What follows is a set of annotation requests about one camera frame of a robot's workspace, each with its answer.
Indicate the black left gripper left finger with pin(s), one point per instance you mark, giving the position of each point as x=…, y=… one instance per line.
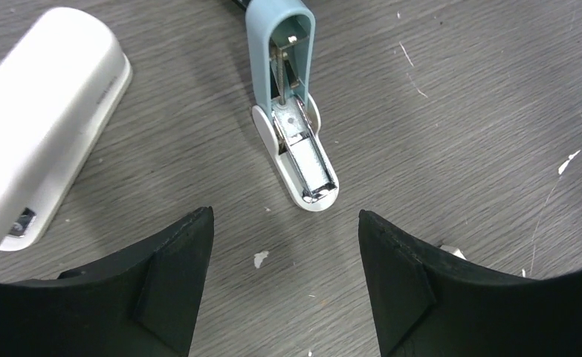
x=142, y=300

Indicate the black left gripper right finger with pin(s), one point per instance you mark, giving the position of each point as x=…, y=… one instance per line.
x=428, y=302

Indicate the white playing card box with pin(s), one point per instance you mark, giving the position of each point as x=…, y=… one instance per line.
x=454, y=251

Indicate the small blue grey stapler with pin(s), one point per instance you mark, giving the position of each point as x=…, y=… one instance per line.
x=280, y=43

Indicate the white stapler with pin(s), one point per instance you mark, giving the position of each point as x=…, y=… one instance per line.
x=59, y=86

